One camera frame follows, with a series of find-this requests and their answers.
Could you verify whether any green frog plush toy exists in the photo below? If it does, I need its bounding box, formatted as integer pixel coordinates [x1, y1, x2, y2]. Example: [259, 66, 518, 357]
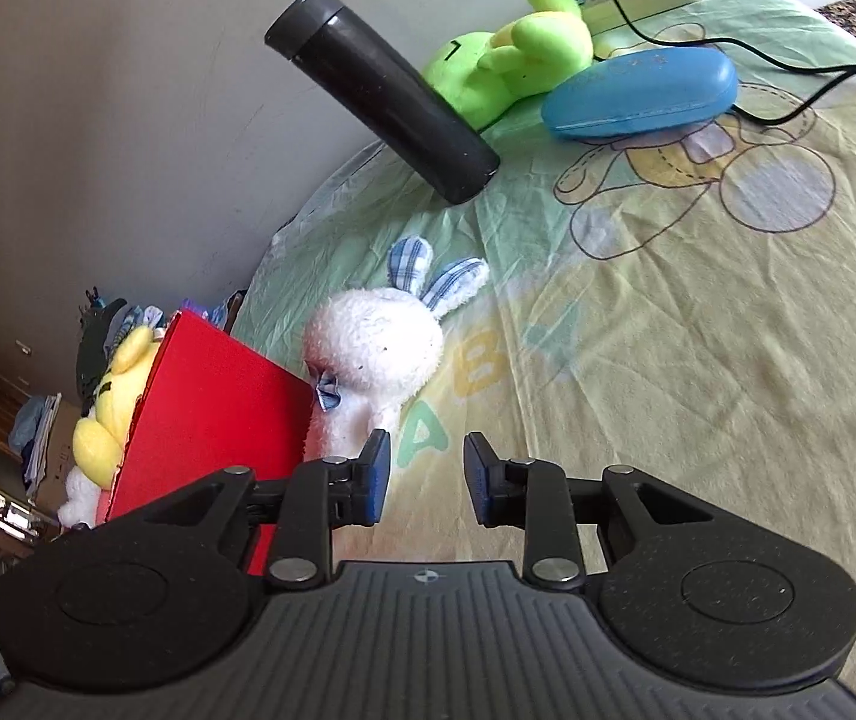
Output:
[422, 0, 595, 132]

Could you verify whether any heap of clothes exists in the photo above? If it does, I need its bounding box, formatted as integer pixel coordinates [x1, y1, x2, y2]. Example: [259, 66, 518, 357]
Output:
[75, 285, 249, 398]

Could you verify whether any yellow tiger plush toy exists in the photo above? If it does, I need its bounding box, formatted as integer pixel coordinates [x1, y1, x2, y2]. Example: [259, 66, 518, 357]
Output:
[59, 324, 166, 530]

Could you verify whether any cartoon printed bed sheet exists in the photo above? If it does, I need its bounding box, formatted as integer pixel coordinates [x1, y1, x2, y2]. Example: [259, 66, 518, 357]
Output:
[229, 0, 856, 713]

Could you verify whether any white rabbit plush toy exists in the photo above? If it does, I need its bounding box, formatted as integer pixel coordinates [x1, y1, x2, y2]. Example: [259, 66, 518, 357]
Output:
[300, 236, 490, 462]

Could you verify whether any blue glasses case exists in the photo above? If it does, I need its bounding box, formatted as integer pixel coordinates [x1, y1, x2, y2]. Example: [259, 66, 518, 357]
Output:
[540, 46, 740, 140]

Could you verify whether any black thermos bottle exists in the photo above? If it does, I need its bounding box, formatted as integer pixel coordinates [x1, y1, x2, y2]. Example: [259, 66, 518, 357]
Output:
[264, 0, 502, 205]

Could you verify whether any folded blue cloth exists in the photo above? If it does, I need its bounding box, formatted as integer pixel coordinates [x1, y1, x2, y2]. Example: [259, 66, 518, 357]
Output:
[9, 392, 63, 497]

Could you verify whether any red box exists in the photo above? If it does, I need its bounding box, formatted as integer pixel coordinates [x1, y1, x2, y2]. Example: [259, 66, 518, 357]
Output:
[94, 310, 318, 575]

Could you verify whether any black charger cable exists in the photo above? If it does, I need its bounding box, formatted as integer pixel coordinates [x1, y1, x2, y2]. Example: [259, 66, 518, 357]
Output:
[563, 0, 856, 126]

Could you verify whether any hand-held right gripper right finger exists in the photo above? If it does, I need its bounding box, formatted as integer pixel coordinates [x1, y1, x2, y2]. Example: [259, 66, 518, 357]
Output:
[464, 433, 714, 586]

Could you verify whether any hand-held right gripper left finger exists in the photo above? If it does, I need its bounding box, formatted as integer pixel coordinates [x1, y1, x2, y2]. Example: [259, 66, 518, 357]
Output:
[128, 429, 393, 587]

